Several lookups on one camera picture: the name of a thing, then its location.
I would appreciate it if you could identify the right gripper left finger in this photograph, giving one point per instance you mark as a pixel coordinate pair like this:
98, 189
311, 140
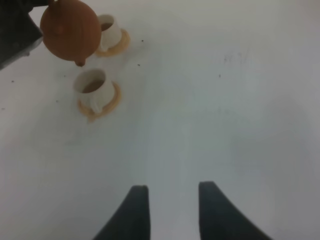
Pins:
132, 220

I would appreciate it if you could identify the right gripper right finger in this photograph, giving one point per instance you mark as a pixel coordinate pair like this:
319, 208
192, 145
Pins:
219, 219

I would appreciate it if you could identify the brown clay teapot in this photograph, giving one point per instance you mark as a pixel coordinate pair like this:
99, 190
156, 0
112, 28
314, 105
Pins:
71, 30

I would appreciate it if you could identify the near orange saucer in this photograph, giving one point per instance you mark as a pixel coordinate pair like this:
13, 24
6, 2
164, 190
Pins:
107, 109

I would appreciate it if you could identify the orange saucer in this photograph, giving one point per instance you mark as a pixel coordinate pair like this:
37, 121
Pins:
107, 109
117, 49

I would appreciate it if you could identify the near white teacup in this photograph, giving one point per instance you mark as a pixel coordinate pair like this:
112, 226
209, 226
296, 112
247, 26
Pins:
94, 89

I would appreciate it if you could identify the white teacup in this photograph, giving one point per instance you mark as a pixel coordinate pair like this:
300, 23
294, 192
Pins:
110, 32
94, 89

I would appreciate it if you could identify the far orange saucer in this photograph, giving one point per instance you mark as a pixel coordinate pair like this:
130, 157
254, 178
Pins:
117, 49

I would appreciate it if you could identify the far white teacup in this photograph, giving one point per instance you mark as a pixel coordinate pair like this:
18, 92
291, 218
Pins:
110, 32

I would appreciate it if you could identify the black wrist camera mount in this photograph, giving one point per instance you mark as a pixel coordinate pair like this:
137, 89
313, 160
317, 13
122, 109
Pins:
18, 32

